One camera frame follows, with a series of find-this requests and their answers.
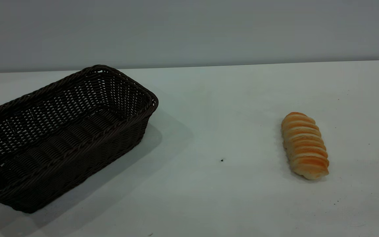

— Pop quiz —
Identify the ridged orange bread loaf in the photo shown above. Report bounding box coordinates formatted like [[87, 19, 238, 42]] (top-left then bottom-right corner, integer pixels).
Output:
[[281, 112, 330, 180]]

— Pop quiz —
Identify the black woven wicker basket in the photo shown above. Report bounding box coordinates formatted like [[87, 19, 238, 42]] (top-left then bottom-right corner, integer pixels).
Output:
[[0, 65, 159, 214]]

